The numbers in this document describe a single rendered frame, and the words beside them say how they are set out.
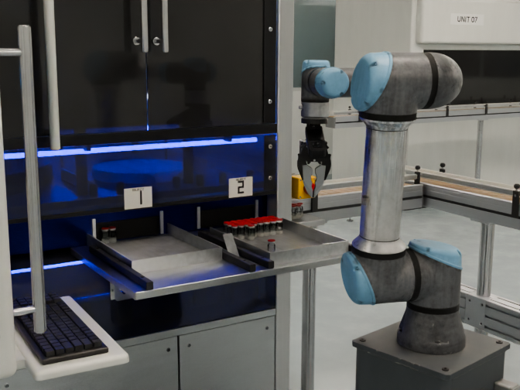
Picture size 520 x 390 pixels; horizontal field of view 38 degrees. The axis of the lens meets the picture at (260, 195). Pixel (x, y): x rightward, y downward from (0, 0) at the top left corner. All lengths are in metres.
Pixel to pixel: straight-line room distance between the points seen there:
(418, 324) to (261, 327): 0.90
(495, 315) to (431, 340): 1.17
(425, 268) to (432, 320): 0.12
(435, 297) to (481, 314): 1.23
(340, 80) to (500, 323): 1.29
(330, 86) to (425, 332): 0.63
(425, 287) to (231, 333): 0.94
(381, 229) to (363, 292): 0.14
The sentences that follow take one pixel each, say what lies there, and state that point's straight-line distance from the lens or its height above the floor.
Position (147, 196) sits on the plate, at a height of 1.02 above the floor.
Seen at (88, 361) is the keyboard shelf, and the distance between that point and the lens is 1.63.
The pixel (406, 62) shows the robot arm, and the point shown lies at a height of 1.41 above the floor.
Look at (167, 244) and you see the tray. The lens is 2.20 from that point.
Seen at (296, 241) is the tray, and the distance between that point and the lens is 2.24.
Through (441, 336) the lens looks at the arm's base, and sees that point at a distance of 1.71.
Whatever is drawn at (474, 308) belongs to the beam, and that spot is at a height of 0.50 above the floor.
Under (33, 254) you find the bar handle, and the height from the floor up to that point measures 1.04.
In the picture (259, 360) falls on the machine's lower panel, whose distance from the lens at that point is 2.54.
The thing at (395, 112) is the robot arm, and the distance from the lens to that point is 1.52.
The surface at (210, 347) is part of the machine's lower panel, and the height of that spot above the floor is 0.52.
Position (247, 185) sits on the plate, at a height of 1.02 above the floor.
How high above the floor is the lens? 1.44
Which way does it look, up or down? 11 degrees down
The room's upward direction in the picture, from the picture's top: straight up
